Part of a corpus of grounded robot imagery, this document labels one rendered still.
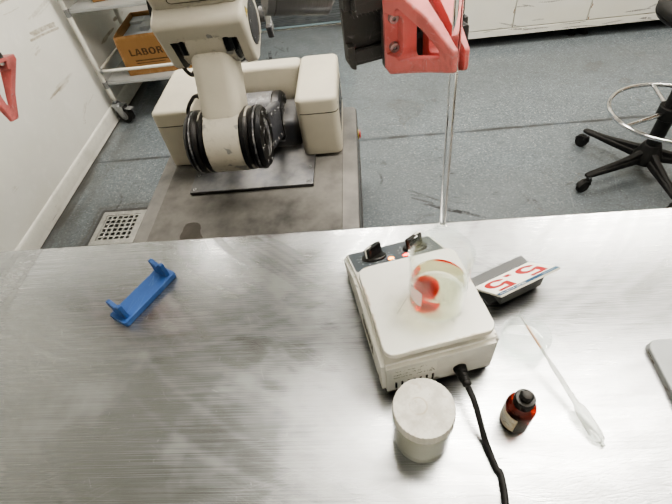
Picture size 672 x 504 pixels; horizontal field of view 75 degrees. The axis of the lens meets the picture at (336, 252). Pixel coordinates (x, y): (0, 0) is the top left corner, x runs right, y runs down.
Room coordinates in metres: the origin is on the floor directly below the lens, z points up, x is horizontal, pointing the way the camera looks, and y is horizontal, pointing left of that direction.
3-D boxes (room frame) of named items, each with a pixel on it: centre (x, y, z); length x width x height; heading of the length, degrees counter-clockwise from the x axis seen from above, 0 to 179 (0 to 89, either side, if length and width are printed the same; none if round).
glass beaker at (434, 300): (0.26, -0.10, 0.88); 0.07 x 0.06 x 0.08; 157
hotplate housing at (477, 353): (0.29, -0.08, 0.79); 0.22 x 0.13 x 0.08; 5
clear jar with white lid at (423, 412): (0.15, -0.06, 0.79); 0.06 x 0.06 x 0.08
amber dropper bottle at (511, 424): (0.15, -0.16, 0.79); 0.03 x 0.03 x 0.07
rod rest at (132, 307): (0.41, 0.29, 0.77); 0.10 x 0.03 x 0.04; 143
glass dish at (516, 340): (0.24, -0.21, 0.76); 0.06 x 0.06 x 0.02
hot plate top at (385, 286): (0.27, -0.09, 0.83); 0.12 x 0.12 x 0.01; 5
